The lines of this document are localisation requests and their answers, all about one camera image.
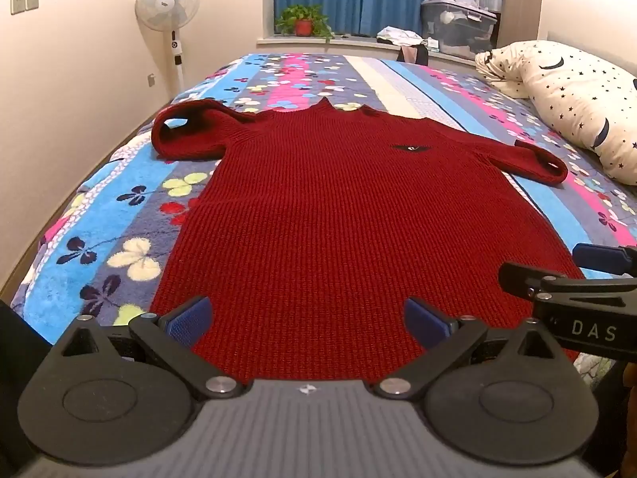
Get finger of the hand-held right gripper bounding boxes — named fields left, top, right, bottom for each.
left=498, top=261, right=637, bottom=306
left=572, top=242, right=637, bottom=278

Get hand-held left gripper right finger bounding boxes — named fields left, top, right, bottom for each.
left=365, top=297, right=557, bottom=400

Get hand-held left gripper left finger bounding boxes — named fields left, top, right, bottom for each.
left=61, top=295, right=250, bottom=400

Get red knitted sweater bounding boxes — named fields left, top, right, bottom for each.
left=148, top=98, right=585, bottom=385

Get white crumpled clothes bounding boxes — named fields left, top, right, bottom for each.
left=376, top=25, right=424, bottom=45

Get floral striped blanket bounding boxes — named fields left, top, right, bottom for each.
left=10, top=51, right=637, bottom=389

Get star moon pattern pillow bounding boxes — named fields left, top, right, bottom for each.
left=474, top=40, right=637, bottom=186

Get dark and pink garment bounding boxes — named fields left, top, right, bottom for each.
left=397, top=42, right=430, bottom=66

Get clear plastic storage box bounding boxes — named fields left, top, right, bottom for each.
left=420, top=0, right=499, bottom=59

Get white standing fan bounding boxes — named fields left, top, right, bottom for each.
left=134, top=0, right=201, bottom=96

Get potted green plant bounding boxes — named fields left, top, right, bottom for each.
left=275, top=4, right=335, bottom=43

